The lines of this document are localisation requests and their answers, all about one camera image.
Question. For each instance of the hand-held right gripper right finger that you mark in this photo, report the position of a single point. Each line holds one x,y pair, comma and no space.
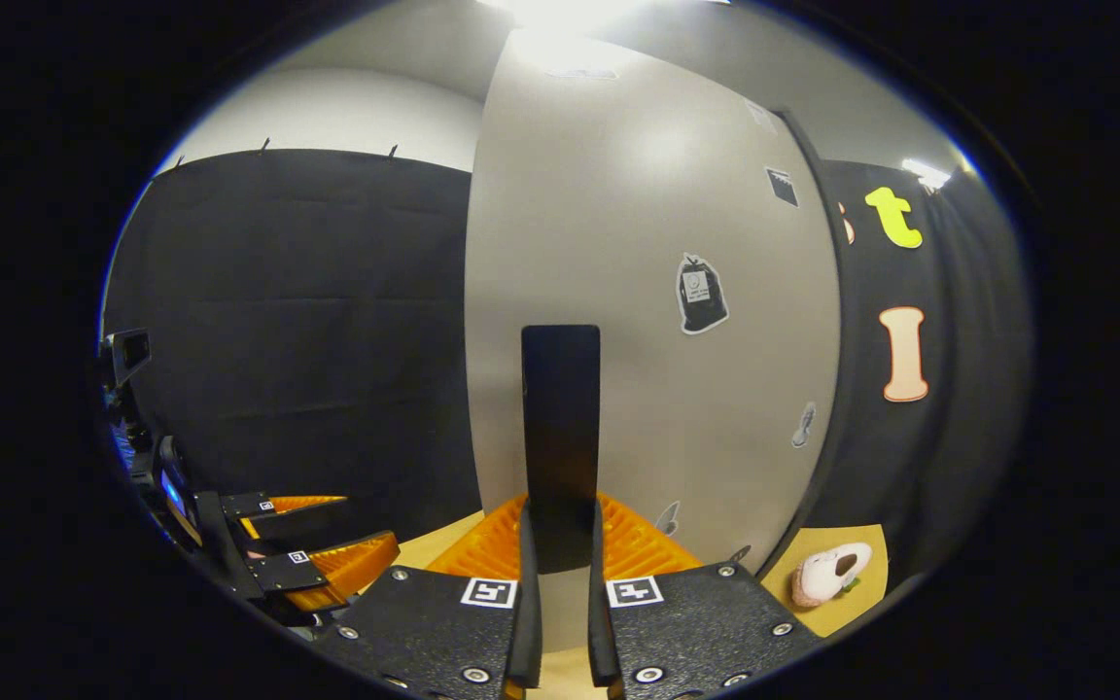
601,622

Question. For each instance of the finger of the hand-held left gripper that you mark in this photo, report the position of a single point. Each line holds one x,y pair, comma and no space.
278,574
244,506

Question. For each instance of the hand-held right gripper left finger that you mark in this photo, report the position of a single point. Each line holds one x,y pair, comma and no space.
524,622

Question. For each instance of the grey cabinet door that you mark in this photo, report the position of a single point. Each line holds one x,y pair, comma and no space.
599,243

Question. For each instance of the black backdrop cloth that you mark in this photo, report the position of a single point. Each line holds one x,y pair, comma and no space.
307,340

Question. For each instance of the white pink plush toy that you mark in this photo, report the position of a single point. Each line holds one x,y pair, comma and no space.
822,578

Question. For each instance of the large ceiling light panel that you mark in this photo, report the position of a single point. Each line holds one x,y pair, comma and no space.
570,15

